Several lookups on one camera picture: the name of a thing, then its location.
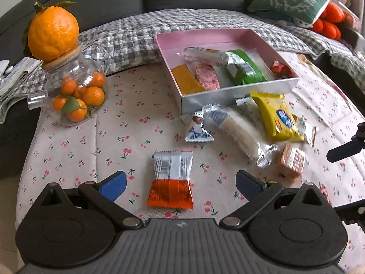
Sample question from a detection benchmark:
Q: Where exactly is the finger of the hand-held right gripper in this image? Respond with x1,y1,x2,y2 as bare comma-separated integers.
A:
333,201,365,229
326,122,365,163

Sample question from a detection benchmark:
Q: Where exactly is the orange plush toy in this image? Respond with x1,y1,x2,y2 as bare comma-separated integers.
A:
310,2,346,41

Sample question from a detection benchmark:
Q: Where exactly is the silver cracker snack packet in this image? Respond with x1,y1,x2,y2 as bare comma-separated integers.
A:
296,117,317,148

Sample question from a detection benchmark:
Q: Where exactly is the clear rice cracker packet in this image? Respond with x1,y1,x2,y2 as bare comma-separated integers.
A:
202,105,279,168

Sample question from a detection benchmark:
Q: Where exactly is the grey checked blanket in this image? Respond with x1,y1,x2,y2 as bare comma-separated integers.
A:
0,8,365,124

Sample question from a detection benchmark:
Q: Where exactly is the yellow snack packet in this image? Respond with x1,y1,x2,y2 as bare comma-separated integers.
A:
250,91,304,143

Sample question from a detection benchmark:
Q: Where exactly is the long white cookie packet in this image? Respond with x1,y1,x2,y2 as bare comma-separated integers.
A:
182,46,229,65

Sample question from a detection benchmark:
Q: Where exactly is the printed table cover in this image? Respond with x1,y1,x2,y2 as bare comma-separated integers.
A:
297,54,352,112

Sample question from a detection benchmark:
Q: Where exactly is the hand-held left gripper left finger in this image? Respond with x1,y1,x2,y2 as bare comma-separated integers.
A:
38,170,143,230

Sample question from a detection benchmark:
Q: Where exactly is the green coral print cushion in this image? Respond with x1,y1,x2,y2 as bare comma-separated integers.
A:
248,0,333,25

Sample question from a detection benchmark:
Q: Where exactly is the pile of small tangerines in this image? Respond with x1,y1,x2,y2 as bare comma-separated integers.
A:
53,72,107,123

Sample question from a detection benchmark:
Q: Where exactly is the clear pink wafer packet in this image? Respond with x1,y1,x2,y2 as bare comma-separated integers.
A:
278,144,306,178

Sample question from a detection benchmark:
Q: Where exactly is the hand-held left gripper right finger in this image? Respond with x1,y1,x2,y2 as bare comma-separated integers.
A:
219,170,328,230

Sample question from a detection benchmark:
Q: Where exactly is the orange and white snack packet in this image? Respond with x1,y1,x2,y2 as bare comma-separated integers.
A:
146,151,194,209

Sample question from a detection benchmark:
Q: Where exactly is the pile of papers and bags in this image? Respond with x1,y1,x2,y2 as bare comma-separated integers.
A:
0,58,41,99

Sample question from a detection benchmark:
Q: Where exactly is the gold wafer snack packet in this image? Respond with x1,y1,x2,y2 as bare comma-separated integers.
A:
171,64,205,95

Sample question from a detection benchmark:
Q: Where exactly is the cherry print tablecloth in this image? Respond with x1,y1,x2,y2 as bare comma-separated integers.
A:
16,51,365,271

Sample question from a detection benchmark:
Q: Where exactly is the large orange with leaves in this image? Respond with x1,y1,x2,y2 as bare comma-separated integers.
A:
22,1,80,63

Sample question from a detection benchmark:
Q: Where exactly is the green snack packet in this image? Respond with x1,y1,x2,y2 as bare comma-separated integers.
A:
225,49,268,86

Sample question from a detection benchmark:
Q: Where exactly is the pink cardboard box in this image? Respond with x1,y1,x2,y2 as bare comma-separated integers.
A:
154,29,300,115

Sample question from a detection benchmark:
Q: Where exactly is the red candy packet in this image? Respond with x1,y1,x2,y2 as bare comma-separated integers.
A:
270,59,294,78

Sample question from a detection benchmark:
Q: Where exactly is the pink nougat snack packet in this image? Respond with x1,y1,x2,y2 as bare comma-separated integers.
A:
194,64,221,90

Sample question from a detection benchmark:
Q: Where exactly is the pale translucent snack packet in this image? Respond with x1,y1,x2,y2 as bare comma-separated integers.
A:
235,96,258,120

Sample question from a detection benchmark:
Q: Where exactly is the small blue white candy packet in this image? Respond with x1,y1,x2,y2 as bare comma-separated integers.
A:
184,111,214,143

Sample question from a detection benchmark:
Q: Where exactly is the glass teapot with wooden lid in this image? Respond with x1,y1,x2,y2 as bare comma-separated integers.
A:
27,43,110,126

